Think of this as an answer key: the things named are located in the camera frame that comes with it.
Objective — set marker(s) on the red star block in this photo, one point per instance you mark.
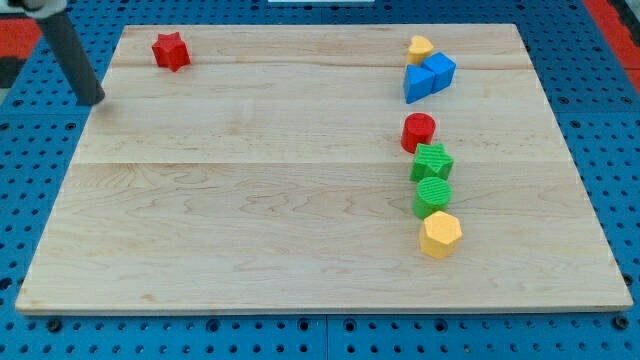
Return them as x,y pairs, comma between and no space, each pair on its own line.
170,51

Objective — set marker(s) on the blue triangle block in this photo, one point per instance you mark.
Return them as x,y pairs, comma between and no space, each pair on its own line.
418,83

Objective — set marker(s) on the blue cube block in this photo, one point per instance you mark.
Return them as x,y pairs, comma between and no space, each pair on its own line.
443,67

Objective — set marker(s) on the yellow heart block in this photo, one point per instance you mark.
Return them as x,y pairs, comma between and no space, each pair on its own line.
419,49

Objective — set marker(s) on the yellow hexagon block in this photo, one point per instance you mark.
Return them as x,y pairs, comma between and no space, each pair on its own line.
440,234

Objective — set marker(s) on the grey cylindrical pointer stick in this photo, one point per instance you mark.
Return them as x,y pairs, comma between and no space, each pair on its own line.
69,53

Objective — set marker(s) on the green star block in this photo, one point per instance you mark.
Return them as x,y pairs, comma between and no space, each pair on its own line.
431,161

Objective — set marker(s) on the green cylinder block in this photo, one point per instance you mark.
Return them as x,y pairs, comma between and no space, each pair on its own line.
432,194

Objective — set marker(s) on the red cylinder block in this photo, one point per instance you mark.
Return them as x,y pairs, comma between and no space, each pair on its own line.
418,128

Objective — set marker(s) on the light wooden board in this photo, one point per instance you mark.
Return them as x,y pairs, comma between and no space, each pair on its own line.
268,177

